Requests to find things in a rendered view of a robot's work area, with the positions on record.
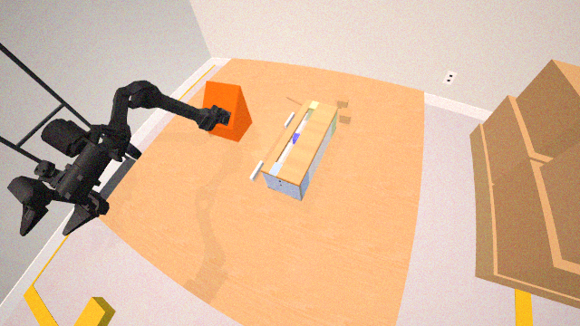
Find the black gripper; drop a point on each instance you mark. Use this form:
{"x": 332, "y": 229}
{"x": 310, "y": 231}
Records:
{"x": 74, "y": 188}

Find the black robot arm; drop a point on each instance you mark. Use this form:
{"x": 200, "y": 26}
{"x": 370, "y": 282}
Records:
{"x": 94, "y": 157}

